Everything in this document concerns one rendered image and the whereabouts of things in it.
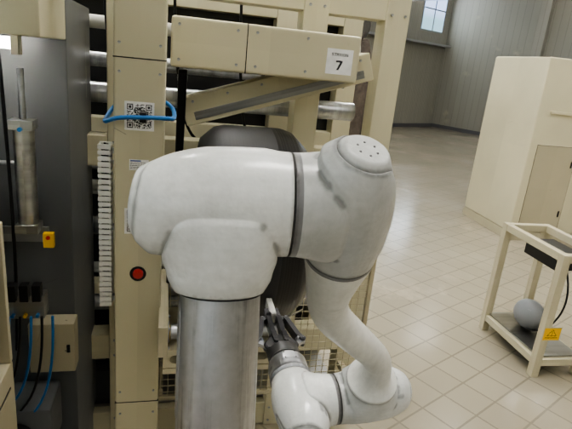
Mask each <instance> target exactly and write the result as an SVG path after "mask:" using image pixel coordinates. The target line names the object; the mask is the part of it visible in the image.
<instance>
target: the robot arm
mask: <svg viewBox="0 0 572 429"><path fill-rule="evenodd" d="M395 202H396V182H395V178H394V174H393V170H392V161H391V157H390V154H389V152H388V150H387V149H386V148H385V147H384V146H383V145H382V144H381V143H380V142H378V141H377V140H374V139H372V138H370V137H368V136H364V135H356V134H355V135H343V136H341V137H339V138H336V139H334V140H332V141H329V142H327V143H326V144H324V145H323V146H322V148H321V151H320V152H280V151H275V150H272V149H267V148H259V147H241V146H205V147H198V148H192V149H187V150H183V151H179V152H173V153H170V154H168V155H165V156H162V157H159V158H157V159H155V160H153V161H150V162H149V163H146V164H144V165H142V166H140V167H139V168H138V169H137V170H136V172H135V174H134V177H133V179H132V183H131V187H130V191H129V201H128V211H127V219H128V225H129V230H130V232H131V233H132V235H133V237H134V240H135V241H136V242H137V243H138V244H139V245H140V246H141V247H142V248H143V249H144V250H145V251H146V252H147V253H149V254H152V255H161V256H162V261H163V265H164V268H165V270H166V275H167V278H168V280H169V283H170V285H171V287H172V288H173V290H174V292H175V293H177V294H179V295H180V297H179V299H178V325H177V351H176V376H175V402H174V416H175V429H255V405H256V384H257V363H258V347H262V348H263V349H264V351H265V352H266V354H267V358H268V362H269V365H268V374H269V379H270V384H271V388H272V393H271V399H272V409H273V413H274V415H275V418H276V421H277V425H278V427H279V429H329V428H330V427H331V426H336V425H342V424H350V425H355V424H363V423H370V422H375V421H380V420H387V419H390V418H392V417H394V416H396V415H399V414H401V413H402V412H403V411H405V410H406V409H407V408H408V406H409V404H410V401H411V398H412V387H411V383H410V381H409V379H408V378H407V376H406V375H405V373H403V372H402V371H400V370H399V369H396V368H393V367H392V360H391V357H390V354H389V352H388V350H387V349H386V348H385V346H384V345H383V344H382V343H381V342H380V341H379V339H378V338H377V337H376V336H375V335H374V334H373V333H372V332H371V331H370V330H369V329H368V328H367V327H366V326H365V325H364V324H363V323H362V322H361V321H360V319H359V318H358V317H357V316H356V315H355V314H354V313H353V312H352V311H351V309H350V308H349V306H348V304H349V301H350V300H351V298H352V297H353V295H354V294H355V292H356V291H357V289H358V287H359V286H360V284H361V283H362V282H363V280H364V279H365V278H366V277H367V276H368V274H369V272H370V271H371V269H372V267H373V265H374V263H375V261H376V259H377V257H378V256H379V254H380V252H381V251H382V249H383V247H384V245H385V242H386V239H387V236H388V233H389V231H390V227H391V224H392V218H393V214H394V209H395ZM278 257H297V258H302V259H305V268H306V302H307V307H308V311H309V313H310V315H311V318H312V321H313V322H314V323H315V324H316V326H317V327H318V329H319V330H320V331H321V332H322V333H323V334H324V335H325V336H326V337H327V338H329V339H330V340H331V341H333V342H334V343H335V344H336V345H337V346H339V347H340V348H341V349H343V350H344V351H345V352H347V353H348V354H349V355H351V356H352V357H353V358H355V359H356V360H355V361H353V362H352V363H351V364H350V365H348V366H346V367H345V368H343V369H342V371H341V372H338V373H333V374H318V373H312V372H310V370H309V368H308V366H307V363H306V360H305V358H304V356H303V355H302V354H301V353H300V351H299V348H298V346H304V345H305V341H306V337H305V336H304V335H303V334H302V333H300V331H299V330H298V329H297V328H296V327H295V325H294V324H293V322H292V321H291V319H290V318H289V316H287V315H284V316H281V314H280V313H279V310H278V308H275V307H274V305H273V302H272V298H266V306H265V309H264V316H260V295H261V294H263V293H264V291H265V290H266V288H267V286H268V284H269V283H270V282H271V279H272V274H273V271H274V269H275V266H276V264H277V258H278ZM275 320H276V322H275ZM273 323H275V325H276V326H277V331H278V334H277V331H276V330H275V328H274V324H273ZM264 324H265V325H266V328H267V332H268V334H269V338H268V339H267V341H266V342H264V340H263V337H262V334H263V327H264ZM286 329H287V330H286ZM287 331H288V332H289V334H290V336H291V337H292V338H291V337H290V336H288V333H287Z"/></svg>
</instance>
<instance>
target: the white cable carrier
mask: <svg viewBox="0 0 572 429"><path fill-rule="evenodd" d="M97 149H99V150H98V151H97V153H98V155H99V156H98V157H97V159H98V161H99V162H98V167H99V168H98V178H99V179H98V184H99V185H98V195H99V196H98V201H99V202H98V206H99V208H98V211H99V213H98V217H99V219H98V223H100V224H99V228H100V229H99V234H100V235H99V250H100V251H99V255H100V256H99V266H100V267H99V269H100V306H112V302H113V301H114V300H115V293H114V292H113V284H114V281H113V241H112V240H113V235H112V234H113V230H114V223H113V203H112V202H113V187H112V186H113V182H112V180H113V178H112V175H113V170H112V169H113V165H112V163H113V161H112V157H113V155H112V153H114V147H113V143H112V141H100V143H99V144H97ZM109 229H111V230H109ZM101 234H102V235H101ZM109 234H111V235H109Z"/></svg>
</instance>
